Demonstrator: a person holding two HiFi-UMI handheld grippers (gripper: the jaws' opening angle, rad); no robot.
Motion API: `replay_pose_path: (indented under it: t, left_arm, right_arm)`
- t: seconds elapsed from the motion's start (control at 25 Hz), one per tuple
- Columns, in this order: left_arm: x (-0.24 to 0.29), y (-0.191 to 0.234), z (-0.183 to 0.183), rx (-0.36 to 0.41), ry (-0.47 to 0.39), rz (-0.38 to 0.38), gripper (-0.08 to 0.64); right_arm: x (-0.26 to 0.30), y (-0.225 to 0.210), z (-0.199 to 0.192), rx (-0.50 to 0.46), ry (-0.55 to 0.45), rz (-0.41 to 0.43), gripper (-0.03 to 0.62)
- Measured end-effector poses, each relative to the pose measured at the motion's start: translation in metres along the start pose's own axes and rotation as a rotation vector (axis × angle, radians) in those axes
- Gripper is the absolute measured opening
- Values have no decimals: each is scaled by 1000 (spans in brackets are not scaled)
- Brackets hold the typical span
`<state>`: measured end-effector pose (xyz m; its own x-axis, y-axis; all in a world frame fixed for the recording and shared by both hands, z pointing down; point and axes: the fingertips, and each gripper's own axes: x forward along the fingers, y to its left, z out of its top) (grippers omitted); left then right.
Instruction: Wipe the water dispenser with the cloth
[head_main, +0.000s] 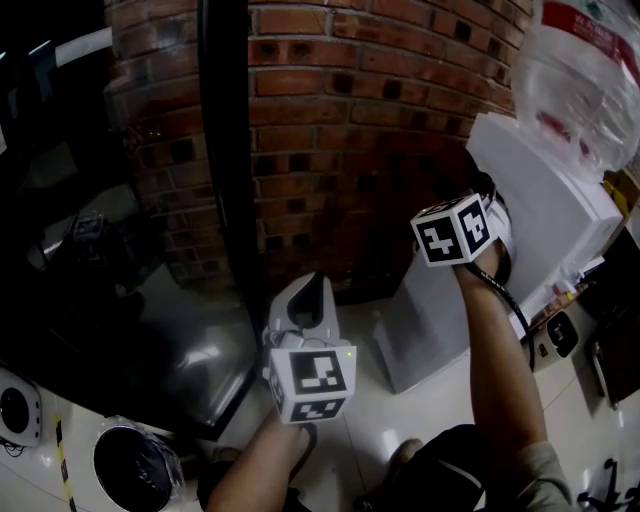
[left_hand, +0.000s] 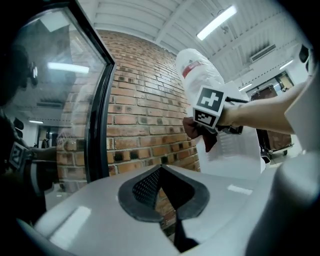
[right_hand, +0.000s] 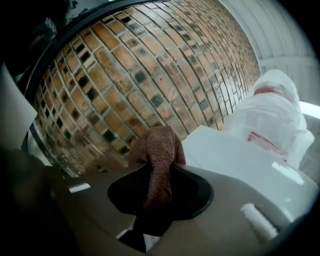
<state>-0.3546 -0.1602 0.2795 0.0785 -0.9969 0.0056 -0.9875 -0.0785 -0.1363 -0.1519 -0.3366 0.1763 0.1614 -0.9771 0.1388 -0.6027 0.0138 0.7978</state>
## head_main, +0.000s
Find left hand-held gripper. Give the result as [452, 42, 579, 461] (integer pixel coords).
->
[262, 272, 359, 426]

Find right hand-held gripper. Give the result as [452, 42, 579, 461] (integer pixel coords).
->
[409, 187, 515, 281]

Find white water dispenser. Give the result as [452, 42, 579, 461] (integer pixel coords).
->
[372, 112, 626, 397]

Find person's left forearm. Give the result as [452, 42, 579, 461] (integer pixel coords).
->
[207, 409, 314, 512]

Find person's right forearm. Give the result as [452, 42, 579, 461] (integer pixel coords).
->
[449, 242, 550, 484]

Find plastic-wrapped water bottle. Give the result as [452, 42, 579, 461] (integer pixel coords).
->
[509, 0, 640, 177]

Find small white appliance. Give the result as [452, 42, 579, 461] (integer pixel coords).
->
[528, 309, 581, 372]

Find person's left shoe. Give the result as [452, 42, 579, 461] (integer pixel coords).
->
[208, 445, 242, 465]

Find person's shoe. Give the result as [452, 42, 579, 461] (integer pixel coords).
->
[385, 437, 425, 484]
[208, 445, 242, 465]

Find black cabinet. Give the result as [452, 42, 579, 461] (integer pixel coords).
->
[574, 224, 640, 326]

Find person's right shoe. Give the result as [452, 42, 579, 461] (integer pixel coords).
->
[385, 437, 425, 484]

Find black framed glass door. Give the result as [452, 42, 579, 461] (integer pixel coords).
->
[0, 0, 264, 442]

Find person's black shorts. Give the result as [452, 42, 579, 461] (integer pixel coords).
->
[196, 423, 494, 512]

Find steel trash can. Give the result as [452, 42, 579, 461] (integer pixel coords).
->
[92, 423, 187, 512]

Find person's grey shirt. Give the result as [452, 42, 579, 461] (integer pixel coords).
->
[514, 439, 574, 512]

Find yellow black striped tape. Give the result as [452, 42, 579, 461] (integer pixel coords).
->
[53, 413, 79, 512]

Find black office chair base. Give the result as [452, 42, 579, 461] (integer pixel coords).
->
[577, 457, 640, 512]

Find white round device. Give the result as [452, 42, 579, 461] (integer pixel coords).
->
[0, 368, 45, 448]

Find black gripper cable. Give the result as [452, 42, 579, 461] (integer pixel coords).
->
[467, 262, 537, 372]
[292, 422, 320, 476]

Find brown chair with metal frame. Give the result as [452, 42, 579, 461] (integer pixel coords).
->
[588, 294, 640, 411]

